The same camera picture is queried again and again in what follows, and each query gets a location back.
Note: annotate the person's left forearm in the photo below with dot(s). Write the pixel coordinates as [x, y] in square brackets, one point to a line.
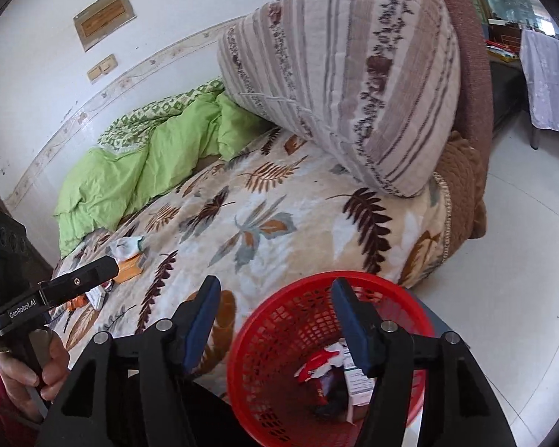
[0, 409]

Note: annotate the red and white wrapper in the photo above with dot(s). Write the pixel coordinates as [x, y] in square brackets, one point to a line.
[316, 361]

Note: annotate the striped headboard cushion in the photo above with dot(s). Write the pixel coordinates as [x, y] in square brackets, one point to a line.
[335, 65]

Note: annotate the pale purple cloth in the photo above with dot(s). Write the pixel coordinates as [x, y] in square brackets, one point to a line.
[549, 84]

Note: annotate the wooden wall plaque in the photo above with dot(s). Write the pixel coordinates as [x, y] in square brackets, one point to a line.
[105, 18]

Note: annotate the white crumpled tissue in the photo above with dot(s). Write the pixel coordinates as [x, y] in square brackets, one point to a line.
[123, 247]

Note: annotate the beige light switch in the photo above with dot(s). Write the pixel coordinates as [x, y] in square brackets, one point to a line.
[102, 69]

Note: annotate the red plastic basket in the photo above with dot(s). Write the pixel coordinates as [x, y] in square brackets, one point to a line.
[279, 335]

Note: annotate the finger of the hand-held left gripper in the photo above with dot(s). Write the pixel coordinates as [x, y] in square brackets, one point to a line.
[81, 281]

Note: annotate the leaf print blanket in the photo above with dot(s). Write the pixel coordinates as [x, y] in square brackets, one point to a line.
[270, 205]

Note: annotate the brown fleece bed cover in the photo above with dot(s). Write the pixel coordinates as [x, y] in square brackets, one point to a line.
[463, 181]

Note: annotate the small white box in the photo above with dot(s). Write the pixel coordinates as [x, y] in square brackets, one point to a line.
[98, 298]

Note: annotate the orange paper box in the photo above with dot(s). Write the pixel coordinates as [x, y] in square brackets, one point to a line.
[130, 270]

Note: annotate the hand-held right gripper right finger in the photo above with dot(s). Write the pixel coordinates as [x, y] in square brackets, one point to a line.
[354, 330]

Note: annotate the white box green label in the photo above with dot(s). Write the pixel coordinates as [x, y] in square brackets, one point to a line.
[358, 384]

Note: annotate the green quilt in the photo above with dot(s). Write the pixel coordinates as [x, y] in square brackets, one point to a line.
[167, 149]

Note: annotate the person's left hand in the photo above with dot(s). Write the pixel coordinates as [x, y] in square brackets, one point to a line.
[56, 363]

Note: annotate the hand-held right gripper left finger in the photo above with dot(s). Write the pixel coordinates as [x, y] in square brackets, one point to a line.
[202, 321]

